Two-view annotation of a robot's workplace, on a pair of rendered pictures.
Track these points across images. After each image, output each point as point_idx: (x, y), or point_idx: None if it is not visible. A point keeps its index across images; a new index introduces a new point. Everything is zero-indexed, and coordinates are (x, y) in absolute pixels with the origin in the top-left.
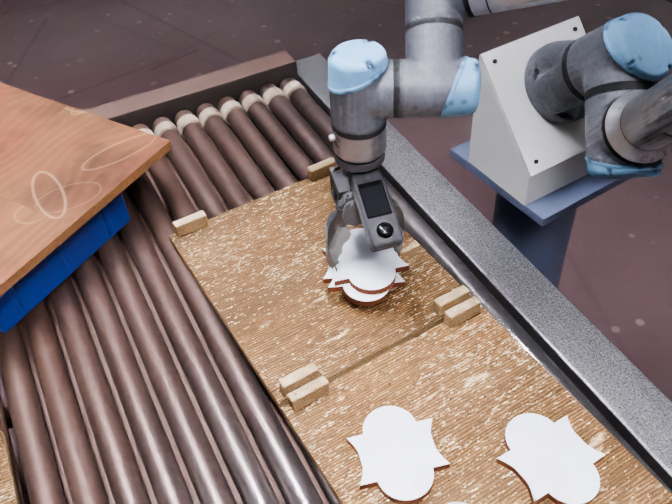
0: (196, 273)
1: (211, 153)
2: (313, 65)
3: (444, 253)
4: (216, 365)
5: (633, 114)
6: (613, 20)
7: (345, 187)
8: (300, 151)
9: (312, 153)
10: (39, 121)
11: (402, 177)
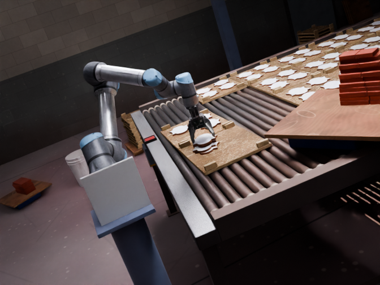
0: (259, 137)
1: (260, 173)
2: (201, 227)
3: (180, 160)
4: None
5: (116, 127)
6: (93, 137)
7: (200, 114)
8: (219, 181)
9: (214, 184)
10: (328, 128)
11: (181, 179)
